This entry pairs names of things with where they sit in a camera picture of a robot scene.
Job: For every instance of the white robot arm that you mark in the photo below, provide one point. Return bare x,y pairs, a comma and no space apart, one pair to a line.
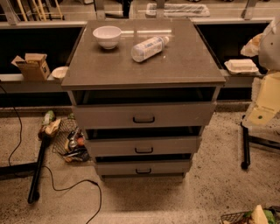
266,46

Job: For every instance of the grey drawer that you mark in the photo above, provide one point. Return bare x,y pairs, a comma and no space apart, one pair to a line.
141,168
144,115
143,146

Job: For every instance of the white bowl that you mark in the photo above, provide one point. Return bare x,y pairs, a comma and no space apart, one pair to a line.
107,36

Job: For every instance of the grey bottom drawer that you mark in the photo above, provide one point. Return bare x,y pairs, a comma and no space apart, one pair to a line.
141,168

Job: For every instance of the grey drawer cabinet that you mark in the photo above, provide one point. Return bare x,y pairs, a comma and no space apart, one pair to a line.
183,72

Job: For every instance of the green chip bag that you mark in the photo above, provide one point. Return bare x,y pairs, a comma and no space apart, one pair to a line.
49,117

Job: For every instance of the tan crumpled bag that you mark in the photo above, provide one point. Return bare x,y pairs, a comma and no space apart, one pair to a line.
49,130

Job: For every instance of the grey top drawer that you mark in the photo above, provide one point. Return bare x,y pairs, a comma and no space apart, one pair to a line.
144,115

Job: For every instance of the black table leg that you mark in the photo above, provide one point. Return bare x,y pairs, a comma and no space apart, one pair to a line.
247,140
25,170

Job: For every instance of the clear plastic tray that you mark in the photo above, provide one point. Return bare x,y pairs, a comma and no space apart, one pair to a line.
185,10

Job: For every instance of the black table leg right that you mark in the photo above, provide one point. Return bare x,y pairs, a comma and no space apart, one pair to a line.
247,140

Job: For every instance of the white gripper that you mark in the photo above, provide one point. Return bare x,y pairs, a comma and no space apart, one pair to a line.
270,50

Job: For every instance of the white foam food container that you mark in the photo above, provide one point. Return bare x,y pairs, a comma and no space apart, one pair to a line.
241,66

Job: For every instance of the clear plastic bottle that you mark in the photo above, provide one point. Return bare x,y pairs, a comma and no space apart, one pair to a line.
148,48

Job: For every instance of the wire basket bottom right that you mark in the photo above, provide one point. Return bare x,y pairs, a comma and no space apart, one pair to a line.
259,215

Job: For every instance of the black table leg left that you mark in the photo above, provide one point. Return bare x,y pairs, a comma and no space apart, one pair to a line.
25,170

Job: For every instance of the brown cardboard box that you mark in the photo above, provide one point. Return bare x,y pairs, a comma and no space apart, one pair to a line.
33,66

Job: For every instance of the wire basket with utensils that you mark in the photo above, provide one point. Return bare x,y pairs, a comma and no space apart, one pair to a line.
69,142

